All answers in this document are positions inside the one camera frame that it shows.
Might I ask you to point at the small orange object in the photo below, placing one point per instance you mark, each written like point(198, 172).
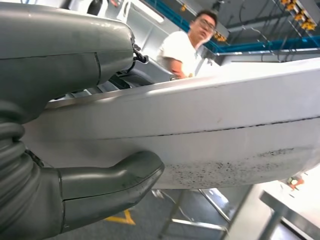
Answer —
point(295, 182)

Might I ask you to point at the steel workbench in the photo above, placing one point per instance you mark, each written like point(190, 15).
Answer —
point(287, 212)

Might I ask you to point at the person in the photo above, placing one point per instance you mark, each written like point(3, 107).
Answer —
point(180, 49)

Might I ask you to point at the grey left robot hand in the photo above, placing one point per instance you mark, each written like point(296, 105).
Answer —
point(62, 46)

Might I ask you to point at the steel table frame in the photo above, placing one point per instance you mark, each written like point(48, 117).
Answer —
point(200, 224)

